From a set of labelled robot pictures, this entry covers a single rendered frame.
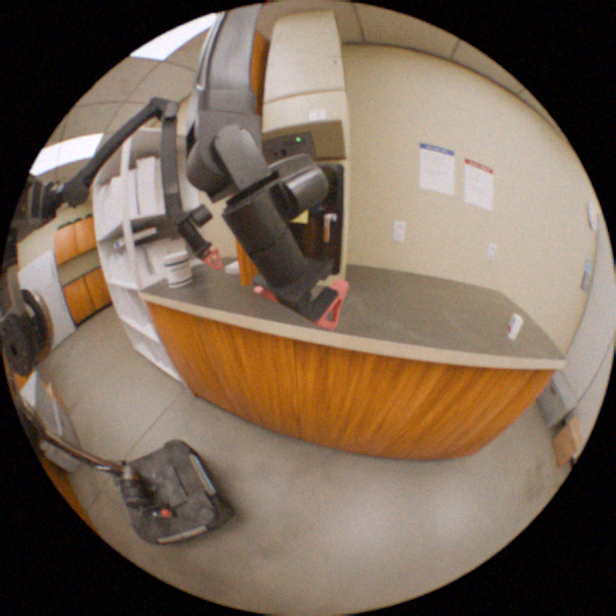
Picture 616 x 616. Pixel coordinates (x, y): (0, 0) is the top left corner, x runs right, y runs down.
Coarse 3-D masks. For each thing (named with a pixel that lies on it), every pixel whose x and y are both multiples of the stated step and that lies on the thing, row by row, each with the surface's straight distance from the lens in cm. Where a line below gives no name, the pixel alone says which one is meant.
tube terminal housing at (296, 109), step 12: (300, 96) 86; (312, 96) 84; (324, 96) 82; (336, 96) 82; (264, 108) 90; (276, 108) 87; (288, 108) 84; (300, 108) 82; (312, 108) 80; (336, 108) 78; (348, 108) 88; (264, 120) 86; (276, 120) 83; (288, 120) 81; (300, 120) 79; (348, 120) 82; (348, 132) 78; (348, 144) 75; (348, 156) 74; (348, 168) 72; (348, 180) 72; (348, 192) 72; (348, 204) 73; (348, 216) 75; (336, 276) 69
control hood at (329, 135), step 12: (312, 120) 64; (324, 120) 63; (336, 120) 62; (264, 132) 69; (276, 132) 68; (288, 132) 66; (300, 132) 65; (312, 132) 64; (324, 132) 64; (336, 132) 63; (324, 144) 65; (336, 144) 65; (312, 156) 68; (324, 156) 67; (336, 156) 67
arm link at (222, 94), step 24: (216, 24) 34; (240, 24) 33; (216, 48) 26; (240, 48) 27; (216, 72) 23; (240, 72) 24; (192, 96) 23; (216, 96) 19; (240, 96) 20; (192, 120) 20; (216, 120) 18; (240, 120) 19; (192, 144) 22; (192, 168) 19; (216, 168) 16
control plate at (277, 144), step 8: (288, 136) 67; (296, 136) 66; (304, 136) 65; (264, 144) 71; (272, 144) 70; (280, 144) 69; (288, 144) 68; (296, 144) 67; (304, 144) 66; (312, 144) 66; (264, 152) 72; (272, 152) 71; (280, 152) 70; (288, 152) 69; (296, 152) 68; (304, 152) 68; (312, 152) 67; (272, 160) 73
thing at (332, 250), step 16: (336, 176) 66; (336, 192) 65; (320, 208) 65; (336, 208) 64; (288, 224) 69; (304, 224) 67; (320, 224) 65; (336, 224) 64; (304, 240) 67; (320, 240) 66; (336, 240) 64; (304, 256) 68; (320, 256) 67; (336, 256) 65; (336, 272) 67
